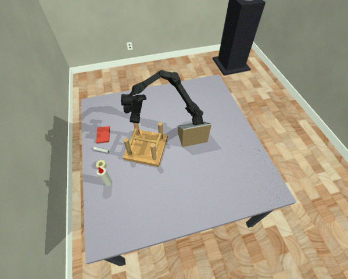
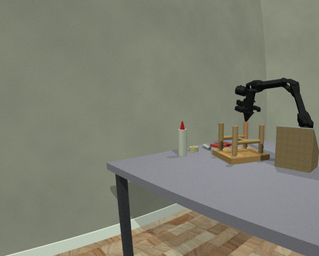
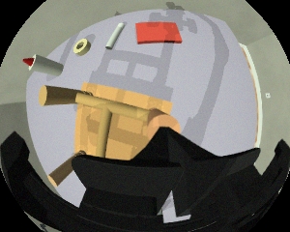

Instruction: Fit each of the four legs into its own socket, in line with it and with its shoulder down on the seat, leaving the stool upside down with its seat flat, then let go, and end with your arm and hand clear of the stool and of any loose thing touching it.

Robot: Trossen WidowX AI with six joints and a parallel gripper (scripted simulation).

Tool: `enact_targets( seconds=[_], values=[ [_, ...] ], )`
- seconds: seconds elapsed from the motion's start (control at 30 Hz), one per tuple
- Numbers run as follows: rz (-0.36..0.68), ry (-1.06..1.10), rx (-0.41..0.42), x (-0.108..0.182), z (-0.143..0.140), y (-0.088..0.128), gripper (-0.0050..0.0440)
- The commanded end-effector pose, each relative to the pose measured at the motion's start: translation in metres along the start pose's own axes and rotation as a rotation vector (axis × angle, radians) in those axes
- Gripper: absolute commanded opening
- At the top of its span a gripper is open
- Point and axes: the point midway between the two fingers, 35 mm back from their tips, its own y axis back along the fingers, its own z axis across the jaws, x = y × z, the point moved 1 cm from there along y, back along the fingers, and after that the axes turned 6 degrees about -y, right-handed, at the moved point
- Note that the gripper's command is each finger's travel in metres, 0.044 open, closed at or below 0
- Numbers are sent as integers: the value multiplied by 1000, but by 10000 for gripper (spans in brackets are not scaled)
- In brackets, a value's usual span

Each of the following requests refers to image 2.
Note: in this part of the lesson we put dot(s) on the white bottle with red cone cap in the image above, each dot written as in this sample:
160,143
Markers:
182,141

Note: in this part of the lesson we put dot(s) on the tan wooden stool seat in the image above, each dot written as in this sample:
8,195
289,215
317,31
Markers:
245,155

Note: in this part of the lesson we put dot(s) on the beige ring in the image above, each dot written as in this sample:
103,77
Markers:
193,149

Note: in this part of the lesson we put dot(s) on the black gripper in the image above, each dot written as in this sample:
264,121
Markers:
247,110

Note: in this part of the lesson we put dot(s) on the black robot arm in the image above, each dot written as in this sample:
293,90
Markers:
303,117

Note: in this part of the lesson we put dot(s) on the red flat rectangular block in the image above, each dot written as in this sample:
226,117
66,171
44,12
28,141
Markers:
216,145

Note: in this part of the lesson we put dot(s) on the tan wooden stool leg frame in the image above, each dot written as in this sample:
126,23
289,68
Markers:
241,139

